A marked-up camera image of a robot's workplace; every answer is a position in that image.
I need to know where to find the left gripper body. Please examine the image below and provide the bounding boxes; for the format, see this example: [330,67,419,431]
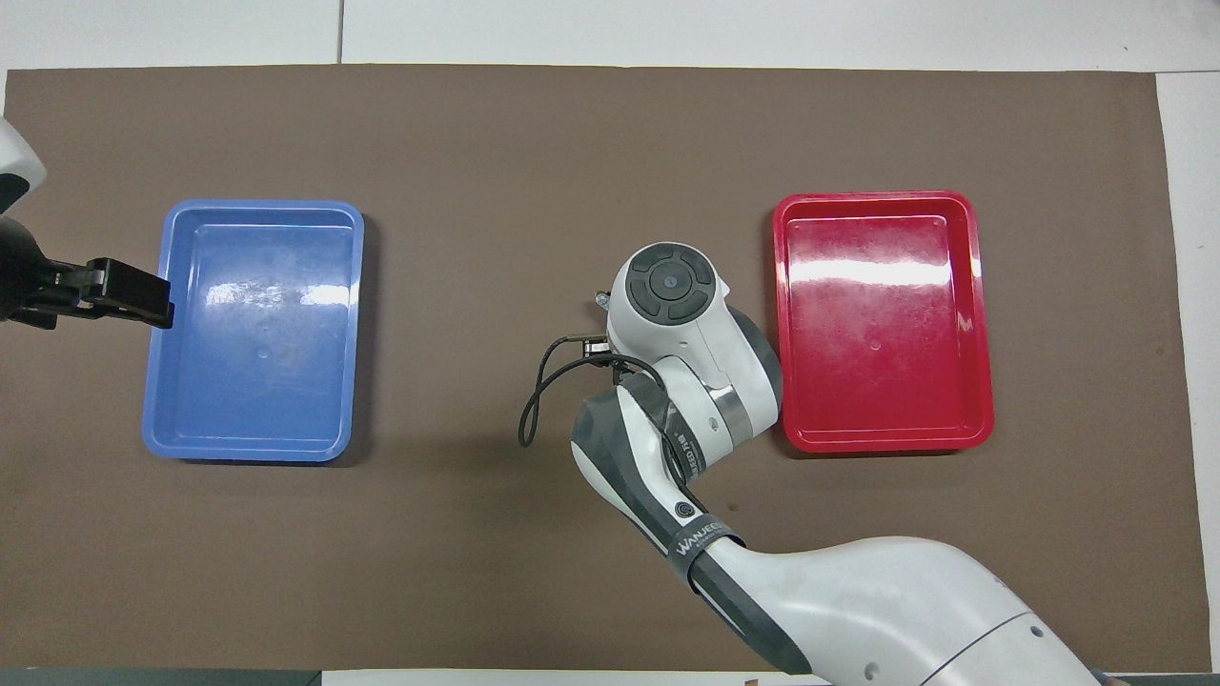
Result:
[0,217,46,327]

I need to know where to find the brown table mat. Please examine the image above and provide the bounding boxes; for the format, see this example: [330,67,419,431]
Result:
[0,64,1213,673]

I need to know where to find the blue plastic tray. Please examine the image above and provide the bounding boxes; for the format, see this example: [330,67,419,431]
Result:
[141,199,366,464]

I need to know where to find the red plastic tray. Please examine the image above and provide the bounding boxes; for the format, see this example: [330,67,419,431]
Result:
[772,191,995,454]

